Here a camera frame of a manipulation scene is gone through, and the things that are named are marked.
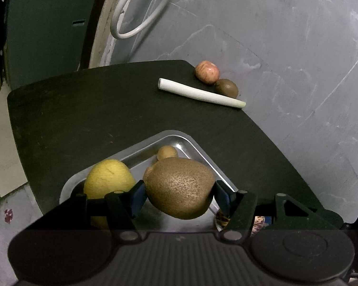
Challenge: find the red apple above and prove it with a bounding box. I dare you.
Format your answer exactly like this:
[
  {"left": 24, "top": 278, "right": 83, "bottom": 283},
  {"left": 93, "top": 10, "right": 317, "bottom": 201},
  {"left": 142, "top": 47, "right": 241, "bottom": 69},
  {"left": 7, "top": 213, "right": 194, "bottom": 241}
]
[{"left": 195, "top": 60, "right": 220, "bottom": 84}]

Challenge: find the large brown kiwi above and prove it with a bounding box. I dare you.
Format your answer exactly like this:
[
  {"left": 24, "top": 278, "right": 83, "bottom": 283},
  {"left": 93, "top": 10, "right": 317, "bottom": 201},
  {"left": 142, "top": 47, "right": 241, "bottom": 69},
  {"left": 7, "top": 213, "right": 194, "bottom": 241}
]
[{"left": 142, "top": 157, "right": 216, "bottom": 220}]

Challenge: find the yellow lemon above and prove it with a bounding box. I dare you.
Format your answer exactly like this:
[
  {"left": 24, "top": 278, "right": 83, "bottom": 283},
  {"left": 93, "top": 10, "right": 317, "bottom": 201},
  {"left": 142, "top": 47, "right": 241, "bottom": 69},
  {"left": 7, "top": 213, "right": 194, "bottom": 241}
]
[{"left": 83, "top": 159, "right": 137, "bottom": 230}]

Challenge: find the white leek stalk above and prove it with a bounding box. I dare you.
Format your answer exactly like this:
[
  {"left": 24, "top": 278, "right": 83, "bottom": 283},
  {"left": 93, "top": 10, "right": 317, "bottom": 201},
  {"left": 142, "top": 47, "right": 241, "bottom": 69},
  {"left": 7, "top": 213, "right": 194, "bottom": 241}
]
[{"left": 158, "top": 78, "right": 247, "bottom": 108}]

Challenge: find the small brown kiwi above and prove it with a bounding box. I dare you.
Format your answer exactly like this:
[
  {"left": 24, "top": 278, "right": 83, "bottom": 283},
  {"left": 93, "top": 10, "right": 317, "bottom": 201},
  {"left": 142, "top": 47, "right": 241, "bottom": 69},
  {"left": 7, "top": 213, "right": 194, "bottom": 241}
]
[{"left": 215, "top": 79, "right": 239, "bottom": 99}]

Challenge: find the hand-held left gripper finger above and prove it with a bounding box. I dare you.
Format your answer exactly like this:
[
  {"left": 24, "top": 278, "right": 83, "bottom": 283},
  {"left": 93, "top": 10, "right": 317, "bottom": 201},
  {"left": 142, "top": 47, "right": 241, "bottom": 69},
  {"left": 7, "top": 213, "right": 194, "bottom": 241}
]
[{"left": 68, "top": 179, "right": 147, "bottom": 242}]

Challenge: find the grey cabinet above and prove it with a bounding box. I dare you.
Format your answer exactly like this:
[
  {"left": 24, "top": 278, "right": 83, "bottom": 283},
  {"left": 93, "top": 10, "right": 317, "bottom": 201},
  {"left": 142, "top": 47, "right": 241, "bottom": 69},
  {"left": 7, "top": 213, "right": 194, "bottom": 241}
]
[{"left": 4, "top": 0, "right": 106, "bottom": 90}]

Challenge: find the striped pepino melon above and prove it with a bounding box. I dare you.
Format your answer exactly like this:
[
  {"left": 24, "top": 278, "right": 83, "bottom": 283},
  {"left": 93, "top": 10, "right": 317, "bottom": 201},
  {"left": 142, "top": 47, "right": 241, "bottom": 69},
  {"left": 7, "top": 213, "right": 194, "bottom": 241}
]
[
  {"left": 254, "top": 215, "right": 270, "bottom": 230},
  {"left": 215, "top": 209, "right": 232, "bottom": 230}
]

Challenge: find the metal tray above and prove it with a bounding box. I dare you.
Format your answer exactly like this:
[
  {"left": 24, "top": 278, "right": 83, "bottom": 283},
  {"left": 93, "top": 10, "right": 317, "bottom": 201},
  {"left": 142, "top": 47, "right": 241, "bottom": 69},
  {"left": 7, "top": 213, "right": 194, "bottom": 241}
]
[{"left": 59, "top": 130, "right": 239, "bottom": 233}]

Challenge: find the small round brown fruit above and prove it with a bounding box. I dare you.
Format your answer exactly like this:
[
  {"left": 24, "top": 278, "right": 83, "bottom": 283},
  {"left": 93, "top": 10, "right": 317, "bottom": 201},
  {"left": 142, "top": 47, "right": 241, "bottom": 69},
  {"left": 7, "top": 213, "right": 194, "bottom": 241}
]
[{"left": 157, "top": 145, "right": 179, "bottom": 161}]

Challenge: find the white cable loop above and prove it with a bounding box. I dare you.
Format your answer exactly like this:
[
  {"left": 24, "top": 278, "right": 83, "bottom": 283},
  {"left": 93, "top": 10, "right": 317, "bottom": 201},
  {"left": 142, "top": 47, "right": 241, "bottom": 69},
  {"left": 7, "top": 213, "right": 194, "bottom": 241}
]
[{"left": 110, "top": 0, "right": 182, "bottom": 39}]

